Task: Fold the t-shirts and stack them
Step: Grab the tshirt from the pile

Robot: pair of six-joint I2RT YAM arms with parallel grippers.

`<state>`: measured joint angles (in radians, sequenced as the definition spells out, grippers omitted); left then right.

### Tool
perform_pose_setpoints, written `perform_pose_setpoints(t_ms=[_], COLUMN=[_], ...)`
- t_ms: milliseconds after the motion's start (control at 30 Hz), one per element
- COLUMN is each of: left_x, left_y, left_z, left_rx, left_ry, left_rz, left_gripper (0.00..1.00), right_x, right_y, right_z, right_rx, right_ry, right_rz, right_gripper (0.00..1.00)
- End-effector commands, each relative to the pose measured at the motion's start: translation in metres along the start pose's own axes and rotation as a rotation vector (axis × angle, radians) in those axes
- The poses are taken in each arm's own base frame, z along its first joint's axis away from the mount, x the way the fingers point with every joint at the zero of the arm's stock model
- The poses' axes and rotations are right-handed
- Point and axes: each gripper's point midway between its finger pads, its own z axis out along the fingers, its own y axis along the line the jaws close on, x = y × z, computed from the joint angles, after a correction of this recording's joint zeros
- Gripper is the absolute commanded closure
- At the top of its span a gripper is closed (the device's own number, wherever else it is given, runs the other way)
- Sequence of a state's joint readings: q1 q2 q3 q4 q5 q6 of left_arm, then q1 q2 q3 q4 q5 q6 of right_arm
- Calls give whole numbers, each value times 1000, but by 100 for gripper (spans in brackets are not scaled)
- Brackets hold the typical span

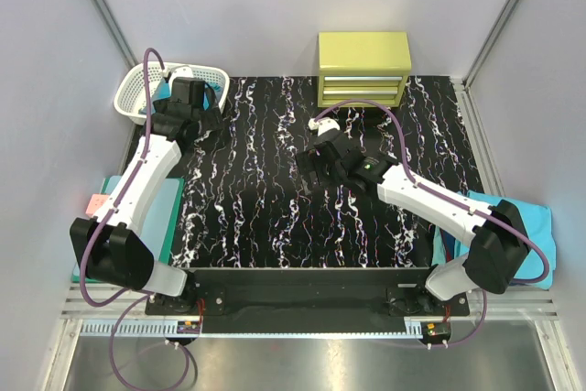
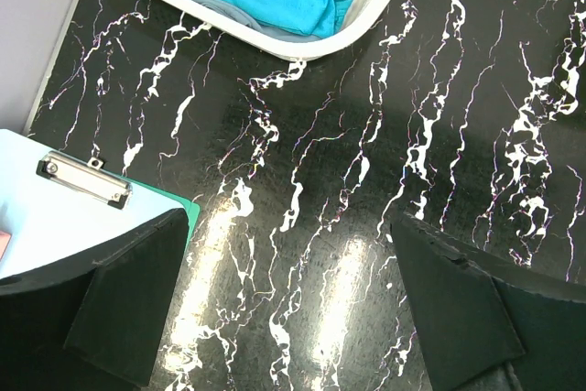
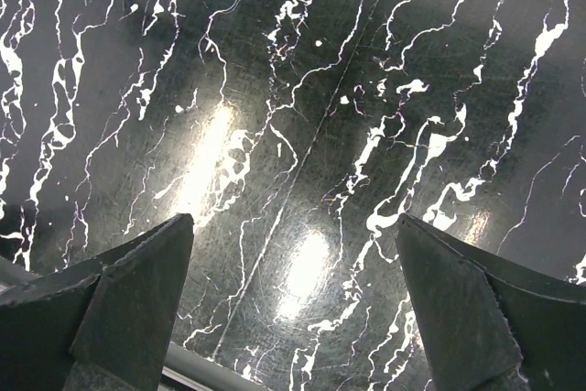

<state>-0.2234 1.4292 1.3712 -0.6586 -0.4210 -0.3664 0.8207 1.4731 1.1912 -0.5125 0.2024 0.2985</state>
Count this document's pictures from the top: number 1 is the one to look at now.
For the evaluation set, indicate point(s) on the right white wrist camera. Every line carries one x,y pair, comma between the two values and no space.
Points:
323,125

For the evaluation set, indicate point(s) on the yellow-green drawer cabinet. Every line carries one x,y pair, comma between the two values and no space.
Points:
363,65

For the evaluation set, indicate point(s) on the light blue t shirt pile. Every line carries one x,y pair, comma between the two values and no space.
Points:
538,222

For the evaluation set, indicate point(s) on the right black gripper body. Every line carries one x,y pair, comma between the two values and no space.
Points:
310,160

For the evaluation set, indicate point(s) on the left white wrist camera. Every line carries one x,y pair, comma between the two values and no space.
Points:
169,74

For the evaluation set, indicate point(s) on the pink cube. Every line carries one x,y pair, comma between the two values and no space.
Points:
95,204

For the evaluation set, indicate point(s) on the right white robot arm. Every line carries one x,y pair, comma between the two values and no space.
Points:
494,234

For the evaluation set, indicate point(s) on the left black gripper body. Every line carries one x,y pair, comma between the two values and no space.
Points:
207,101

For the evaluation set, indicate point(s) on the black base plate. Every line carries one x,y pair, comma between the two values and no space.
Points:
334,302

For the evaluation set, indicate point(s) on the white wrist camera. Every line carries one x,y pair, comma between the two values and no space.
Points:
169,74
323,125

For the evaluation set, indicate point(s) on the green cutting mat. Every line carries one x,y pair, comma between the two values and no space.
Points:
171,226

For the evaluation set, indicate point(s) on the white plastic laundry basket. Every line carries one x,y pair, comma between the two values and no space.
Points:
130,98

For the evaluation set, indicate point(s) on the folded grey-blue t shirt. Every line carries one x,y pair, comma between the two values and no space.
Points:
163,92

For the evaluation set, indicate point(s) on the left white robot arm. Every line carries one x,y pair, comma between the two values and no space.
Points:
108,246

